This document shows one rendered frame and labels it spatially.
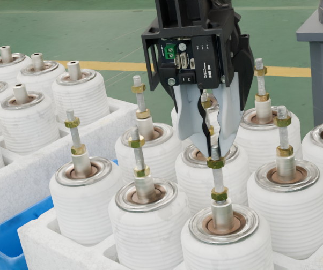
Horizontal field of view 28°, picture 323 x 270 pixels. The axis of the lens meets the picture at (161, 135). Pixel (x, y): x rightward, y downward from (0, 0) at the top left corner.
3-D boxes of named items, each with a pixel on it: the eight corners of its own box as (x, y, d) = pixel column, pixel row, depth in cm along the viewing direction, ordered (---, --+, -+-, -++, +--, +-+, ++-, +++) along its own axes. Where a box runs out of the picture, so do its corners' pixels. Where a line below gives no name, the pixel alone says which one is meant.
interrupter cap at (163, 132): (183, 136, 92) (183, 132, 91) (137, 155, 89) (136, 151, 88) (156, 121, 98) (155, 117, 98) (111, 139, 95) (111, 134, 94)
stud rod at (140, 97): (150, 125, 92) (141, 75, 89) (144, 128, 92) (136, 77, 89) (145, 124, 93) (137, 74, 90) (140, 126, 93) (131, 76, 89)
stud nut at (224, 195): (207, 197, 69) (207, 190, 68) (218, 190, 70) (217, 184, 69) (222, 203, 67) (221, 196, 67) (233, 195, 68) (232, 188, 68)
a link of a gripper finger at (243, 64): (210, 114, 64) (195, 29, 60) (213, 106, 65) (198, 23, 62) (258, 111, 62) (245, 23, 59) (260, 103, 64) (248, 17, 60)
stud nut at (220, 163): (204, 166, 67) (203, 158, 67) (214, 159, 68) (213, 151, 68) (218, 171, 66) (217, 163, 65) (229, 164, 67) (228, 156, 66)
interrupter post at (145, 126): (159, 137, 93) (155, 116, 91) (144, 143, 92) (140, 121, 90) (150, 132, 95) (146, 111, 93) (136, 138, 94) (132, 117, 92)
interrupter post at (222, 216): (220, 218, 72) (217, 193, 70) (239, 224, 70) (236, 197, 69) (208, 230, 70) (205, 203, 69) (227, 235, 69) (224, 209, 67)
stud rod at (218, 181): (215, 210, 69) (207, 147, 66) (221, 206, 70) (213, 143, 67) (222, 213, 69) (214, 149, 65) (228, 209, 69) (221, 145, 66)
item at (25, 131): (52, 173, 127) (30, 87, 120) (82, 186, 121) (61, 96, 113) (10, 195, 122) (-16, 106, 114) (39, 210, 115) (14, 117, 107)
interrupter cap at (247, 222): (214, 202, 75) (213, 196, 75) (272, 217, 70) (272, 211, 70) (175, 237, 70) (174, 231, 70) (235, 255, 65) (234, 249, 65)
